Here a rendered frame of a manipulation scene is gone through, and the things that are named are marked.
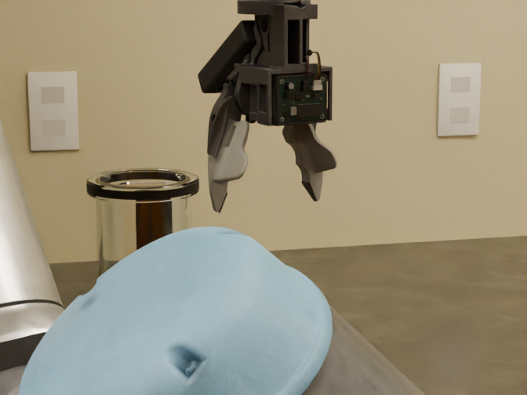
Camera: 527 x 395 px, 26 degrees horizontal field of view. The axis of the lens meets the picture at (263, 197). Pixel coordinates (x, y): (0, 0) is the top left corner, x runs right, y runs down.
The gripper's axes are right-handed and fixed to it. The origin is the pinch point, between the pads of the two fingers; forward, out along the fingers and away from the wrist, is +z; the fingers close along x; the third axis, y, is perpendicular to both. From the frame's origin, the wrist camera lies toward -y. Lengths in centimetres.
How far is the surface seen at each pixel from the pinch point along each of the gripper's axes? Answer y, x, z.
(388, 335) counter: -6.0, 20.1, 19.4
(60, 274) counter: -51, -4, 19
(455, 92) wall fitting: -42, 58, -4
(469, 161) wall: -42, 61, 7
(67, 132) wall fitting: -59, 0, 0
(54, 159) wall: -60, -1, 4
